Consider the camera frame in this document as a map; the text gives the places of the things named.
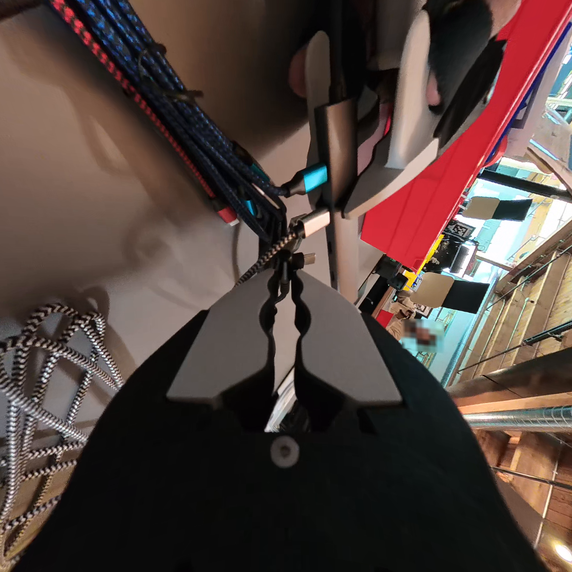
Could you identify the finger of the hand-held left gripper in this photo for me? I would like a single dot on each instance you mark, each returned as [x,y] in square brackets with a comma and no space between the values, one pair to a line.
[411,134]
[318,67]

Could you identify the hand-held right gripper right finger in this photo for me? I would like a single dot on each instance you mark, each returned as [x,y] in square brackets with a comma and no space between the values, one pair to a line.
[348,353]

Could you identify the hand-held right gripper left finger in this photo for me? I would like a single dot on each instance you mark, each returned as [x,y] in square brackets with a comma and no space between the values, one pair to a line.
[214,353]

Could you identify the grey USB hub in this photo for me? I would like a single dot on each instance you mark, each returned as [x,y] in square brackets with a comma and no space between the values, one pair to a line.
[337,147]

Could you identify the light grey desk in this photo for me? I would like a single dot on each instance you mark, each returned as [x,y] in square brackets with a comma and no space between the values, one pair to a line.
[111,178]

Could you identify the person's left hand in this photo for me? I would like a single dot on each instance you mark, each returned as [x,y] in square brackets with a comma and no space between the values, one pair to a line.
[298,71]

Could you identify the red plastic bin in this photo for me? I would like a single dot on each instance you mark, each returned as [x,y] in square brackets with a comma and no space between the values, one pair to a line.
[424,192]

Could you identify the beige black panel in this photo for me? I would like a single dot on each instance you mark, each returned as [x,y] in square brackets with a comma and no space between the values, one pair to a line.
[496,209]
[447,292]

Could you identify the slim silver spiral duct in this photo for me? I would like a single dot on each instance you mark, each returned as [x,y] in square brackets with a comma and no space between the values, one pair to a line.
[518,419]

